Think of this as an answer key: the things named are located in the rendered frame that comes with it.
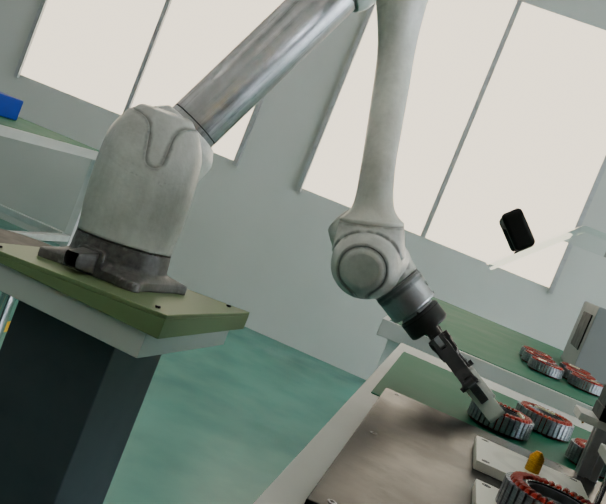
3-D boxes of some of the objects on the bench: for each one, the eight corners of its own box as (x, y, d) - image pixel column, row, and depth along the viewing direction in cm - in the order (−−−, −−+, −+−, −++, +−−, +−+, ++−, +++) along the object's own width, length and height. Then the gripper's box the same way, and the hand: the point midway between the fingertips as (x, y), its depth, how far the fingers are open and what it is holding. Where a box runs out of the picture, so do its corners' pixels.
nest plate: (472, 468, 106) (476, 459, 106) (473, 442, 121) (476, 434, 121) (591, 522, 103) (595, 512, 103) (577, 489, 118) (581, 480, 118)
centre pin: (524, 469, 111) (533, 450, 111) (523, 466, 113) (532, 447, 113) (539, 476, 111) (547, 456, 111) (538, 472, 113) (546, 453, 113)
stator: (468, 422, 145) (477, 401, 145) (463, 408, 156) (471, 389, 156) (532, 448, 144) (540, 428, 144) (522, 432, 156) (530, 413, 155)
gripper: (437, 304, 139) (521, 411, 138) (431, 291, 163) (502, 383, 163) (400, 332, 139) (483, 439, 139) (399, 316, 164) (469, 407, 163)
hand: (489, 404), depth 151 cm, fingers open, 13 cm apart
